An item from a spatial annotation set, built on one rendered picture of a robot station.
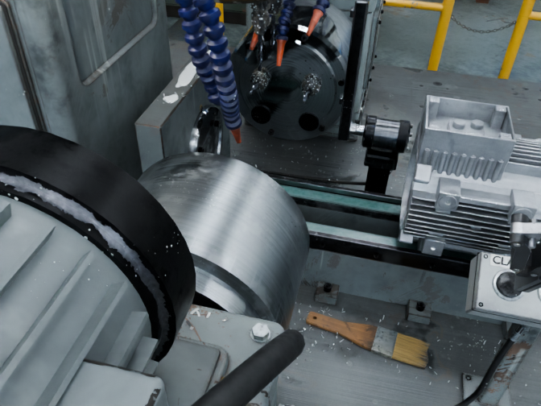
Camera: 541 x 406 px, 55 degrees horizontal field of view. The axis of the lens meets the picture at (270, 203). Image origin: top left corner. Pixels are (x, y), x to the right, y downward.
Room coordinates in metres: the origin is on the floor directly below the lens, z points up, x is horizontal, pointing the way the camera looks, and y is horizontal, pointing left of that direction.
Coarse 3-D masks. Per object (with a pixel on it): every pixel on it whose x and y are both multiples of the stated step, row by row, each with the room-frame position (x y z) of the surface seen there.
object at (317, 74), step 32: (288, 32) 0.93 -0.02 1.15; (320, 32) 0.93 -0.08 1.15; (256, 64) 0.94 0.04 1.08; (288, 64) 0.93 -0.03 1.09; (320, 64) 0.92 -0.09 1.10; (256, 96) 0.94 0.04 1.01; (288, 96) 0.93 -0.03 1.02; (320, 96) 0.91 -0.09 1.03; (288, 128) 0.93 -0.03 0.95; (320, 128) 0.91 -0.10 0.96
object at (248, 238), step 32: (160, 160) 0.53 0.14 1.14; (192, 160) 0.50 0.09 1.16; (224, 160) 0.50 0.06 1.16; (160, 192) 0.45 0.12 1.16; (192, 192) 0.44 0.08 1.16; (224, 192) 0.45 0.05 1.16; (256, 192) 0.46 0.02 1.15; (192, 224) 0.39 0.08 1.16; (224, 224) 0.40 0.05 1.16; (256, 224) 0.42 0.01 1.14; (288, 224) 0.45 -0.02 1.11; (192, 256) 0.35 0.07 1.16; (224, 256) 0.36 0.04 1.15; (256, 256) 0.38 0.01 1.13; (288, 256) 0.41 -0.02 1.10; (224, 288) 0.33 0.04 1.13; (256, 288) 0.34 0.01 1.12; (288, 288) 0.38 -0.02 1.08; (288, 320) 0.36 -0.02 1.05
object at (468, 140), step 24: (432, 96) 0.72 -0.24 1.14; (432, 120) 0.70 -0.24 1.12; (456, 120) 0.66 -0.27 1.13; (480, 120) 0.67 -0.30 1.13; (504, 120) 0.68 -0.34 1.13; (432, 144) 0.62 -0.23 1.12; (456, 144) 0.61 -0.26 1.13; (480, 144) 0.61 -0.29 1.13; (504, 144) 0.60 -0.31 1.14; (432, 168) 0.62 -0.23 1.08; (456, 168) 0.61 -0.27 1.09; (480, 168) 0.60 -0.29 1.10; (504, 168) 0.60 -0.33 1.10
